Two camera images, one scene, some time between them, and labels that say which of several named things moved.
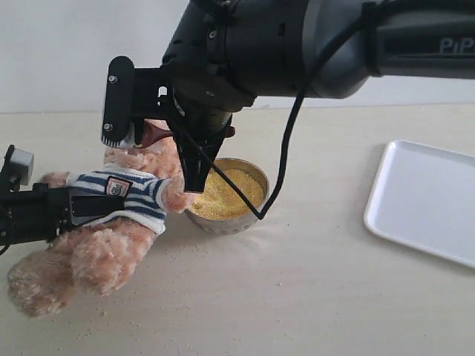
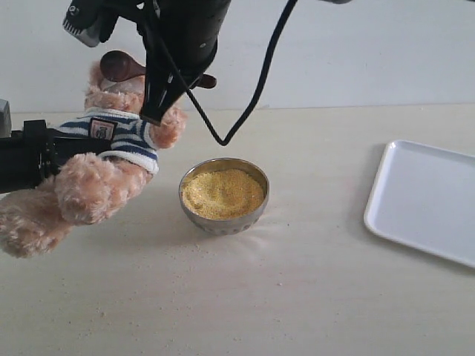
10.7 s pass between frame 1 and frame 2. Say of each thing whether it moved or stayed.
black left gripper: moved
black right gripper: moved
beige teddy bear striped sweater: moved
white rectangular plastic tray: stayed
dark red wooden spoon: moved
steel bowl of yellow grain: stayed
